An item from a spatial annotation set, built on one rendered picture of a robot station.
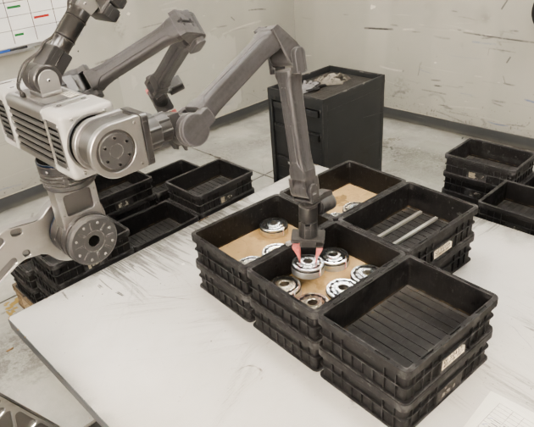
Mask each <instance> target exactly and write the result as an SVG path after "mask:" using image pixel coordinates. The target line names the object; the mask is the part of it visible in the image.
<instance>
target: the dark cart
mask: <svg viewBox="0 0 534 427"><path fill-rule="evenodd" d="M340 72H341V73H342V74H344V75H346V76H348V77H350V78H351V79H350V80H347V81H344V82H343V85H329V86H321V87H320V89H319V90H316V91H308V92H305V93H304V94H303V100H304V107H305V113H306V120H307V126H308V133H309V145H310V151H311V156H312V159H313V163H314V164H318V165H320V166H323V167H326V168H328V169H330V168H332V167H334V166H336V165H338V164H341V163H343V162H345V161H348V160H351V161H354V162H356V163H359V164H363V165H366V166H369V167H371V168H373V169H378V170H380V171H381V162H382V138H383V114H384V89H385V75H383V74H377V73H373V72H368V71H363V70H357V69H348V68H343V67H338V66H333V65H328V66H326V67H324V68H321V69H317V70H315V71H312V72H309V73H307V74H304V75H302V80H306V81H307V83H308V82H309V81H310V80H311V81H312V82H314V80H315V79H316V78H319V77H320V76H322V75H323V74H326V75H328V74H331V73H335V74H336V75H338V74H339V73H340ZM307 83H306V84H307ZM267 92H268V103H269V115H270V138H271V150H272V162H273V174H274V183H275V182H277V181H278V180H281V179H283V178H285V177H287V176H288V175H290V172H289V169H290V158H289V152H288V145H287V140H286V129H285V123H284V118H283V112H282V106H281V95H280V90H279V86H278V84H276V85H273V86H269V87H267Z"/></svg>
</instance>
